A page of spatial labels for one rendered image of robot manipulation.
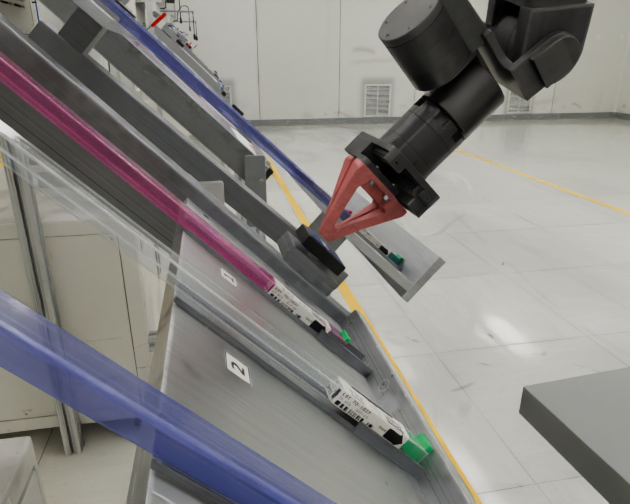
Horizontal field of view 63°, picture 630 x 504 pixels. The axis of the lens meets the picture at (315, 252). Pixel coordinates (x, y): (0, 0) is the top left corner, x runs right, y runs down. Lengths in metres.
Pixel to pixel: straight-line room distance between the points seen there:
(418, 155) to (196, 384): 0.32
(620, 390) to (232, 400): 0.56
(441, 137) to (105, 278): 1.01
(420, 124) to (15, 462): 0.48
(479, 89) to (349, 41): 7.64
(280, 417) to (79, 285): 1.13
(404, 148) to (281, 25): 7.48
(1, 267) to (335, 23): 7.09
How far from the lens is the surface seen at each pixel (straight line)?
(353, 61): 8.13
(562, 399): 0.67
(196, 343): 0.24
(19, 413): 1.57
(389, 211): 0.48
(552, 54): 0.49
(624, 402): 0.70
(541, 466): 1.52
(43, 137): 0.46
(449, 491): 0.34
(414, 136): 0.47
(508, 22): 0.52
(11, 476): 0.56
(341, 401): 0.31
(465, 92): 0.48
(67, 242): 1.32
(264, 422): 0.24
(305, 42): 7.97
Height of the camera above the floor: 0.96
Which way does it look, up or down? 21 degrees down
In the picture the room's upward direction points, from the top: straight up
